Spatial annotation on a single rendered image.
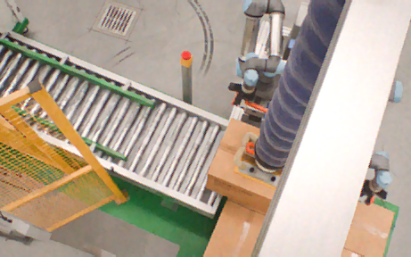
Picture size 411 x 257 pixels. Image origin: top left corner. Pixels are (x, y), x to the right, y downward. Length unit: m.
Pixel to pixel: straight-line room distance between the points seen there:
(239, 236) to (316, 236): 2.53
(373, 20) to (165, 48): 3.58
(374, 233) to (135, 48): 2.68
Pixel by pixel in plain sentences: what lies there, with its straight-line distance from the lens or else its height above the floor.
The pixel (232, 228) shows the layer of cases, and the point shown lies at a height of 0.54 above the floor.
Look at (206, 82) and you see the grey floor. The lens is 4.02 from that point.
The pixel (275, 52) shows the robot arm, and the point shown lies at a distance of 2.43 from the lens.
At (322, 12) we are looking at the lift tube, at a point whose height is 2.66.
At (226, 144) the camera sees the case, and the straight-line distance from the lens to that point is 2.67.
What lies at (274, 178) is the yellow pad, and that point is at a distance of 2.59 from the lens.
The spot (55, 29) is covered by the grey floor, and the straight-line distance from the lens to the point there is 4.52.
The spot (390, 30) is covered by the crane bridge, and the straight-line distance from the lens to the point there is 0.72.
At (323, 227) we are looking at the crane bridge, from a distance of 0.57.
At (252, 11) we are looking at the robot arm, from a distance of 2.56.
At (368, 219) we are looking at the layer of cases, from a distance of 3.33.
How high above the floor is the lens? 3.59
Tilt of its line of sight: 69 degrees down
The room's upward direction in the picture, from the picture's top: 12 degrees clockwise
